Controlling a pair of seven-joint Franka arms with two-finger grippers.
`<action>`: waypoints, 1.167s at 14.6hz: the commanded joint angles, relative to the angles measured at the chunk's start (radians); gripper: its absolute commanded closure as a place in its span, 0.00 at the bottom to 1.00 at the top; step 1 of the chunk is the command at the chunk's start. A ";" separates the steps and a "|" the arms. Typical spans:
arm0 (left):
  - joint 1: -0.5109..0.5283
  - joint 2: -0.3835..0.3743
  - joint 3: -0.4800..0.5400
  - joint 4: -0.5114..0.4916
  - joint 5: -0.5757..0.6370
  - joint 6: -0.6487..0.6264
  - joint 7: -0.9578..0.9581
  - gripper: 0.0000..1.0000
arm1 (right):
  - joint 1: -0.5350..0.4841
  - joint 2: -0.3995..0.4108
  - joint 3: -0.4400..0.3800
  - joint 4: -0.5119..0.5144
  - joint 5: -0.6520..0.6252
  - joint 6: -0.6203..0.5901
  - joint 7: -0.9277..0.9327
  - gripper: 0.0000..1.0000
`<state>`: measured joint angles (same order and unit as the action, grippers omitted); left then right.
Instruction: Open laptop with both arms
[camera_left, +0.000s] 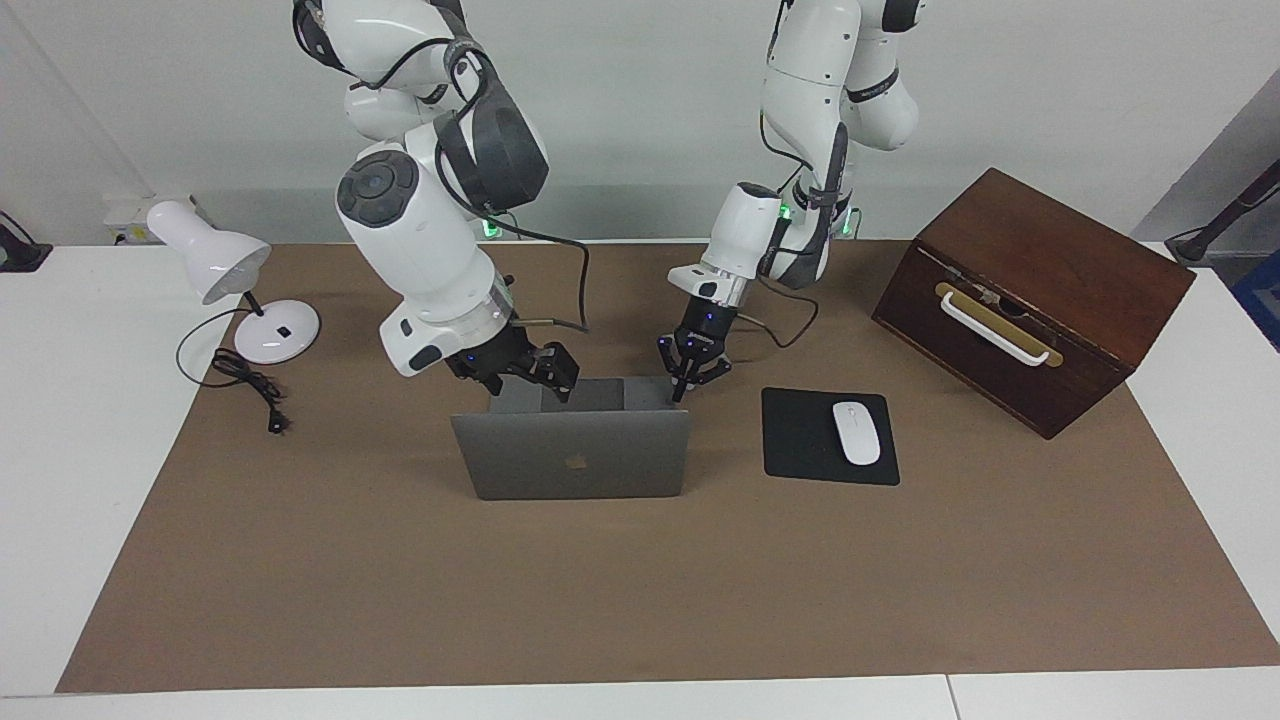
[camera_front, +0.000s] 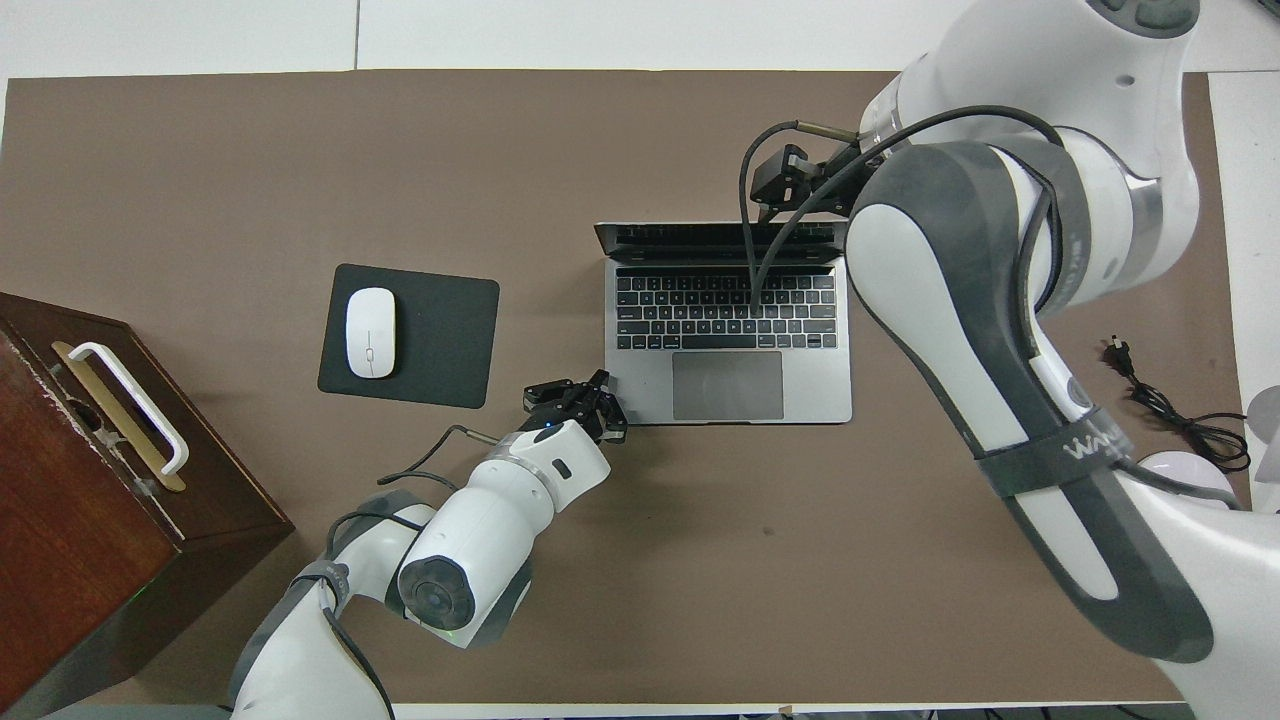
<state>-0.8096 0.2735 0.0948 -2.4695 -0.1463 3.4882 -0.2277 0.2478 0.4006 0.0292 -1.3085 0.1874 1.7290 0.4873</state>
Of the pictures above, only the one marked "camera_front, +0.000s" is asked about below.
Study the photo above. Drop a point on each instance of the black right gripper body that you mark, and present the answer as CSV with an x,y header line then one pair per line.
x,y
840,185

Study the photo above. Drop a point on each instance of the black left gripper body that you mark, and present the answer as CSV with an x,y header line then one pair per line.
x,y
560,400

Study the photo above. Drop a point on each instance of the silver apple laptop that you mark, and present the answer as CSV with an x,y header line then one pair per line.
x,y
730,385

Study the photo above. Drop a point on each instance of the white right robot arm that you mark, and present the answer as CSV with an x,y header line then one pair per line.
x,y
930,300

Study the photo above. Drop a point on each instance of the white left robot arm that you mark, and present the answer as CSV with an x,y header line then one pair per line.
x,y
490,520

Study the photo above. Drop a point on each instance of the black mouse pad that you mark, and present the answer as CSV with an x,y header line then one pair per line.
x,y
440,340

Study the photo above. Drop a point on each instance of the white computer mouse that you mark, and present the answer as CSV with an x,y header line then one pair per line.
x,y
371,335

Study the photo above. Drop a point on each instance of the brown table mat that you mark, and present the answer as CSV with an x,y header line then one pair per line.
x,y
200,180

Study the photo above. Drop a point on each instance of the white desk lamp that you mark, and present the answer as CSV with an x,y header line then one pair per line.
x,y
1180,470

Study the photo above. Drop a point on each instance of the dark brown wooden box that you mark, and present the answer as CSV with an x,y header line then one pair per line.
x,y
80,540

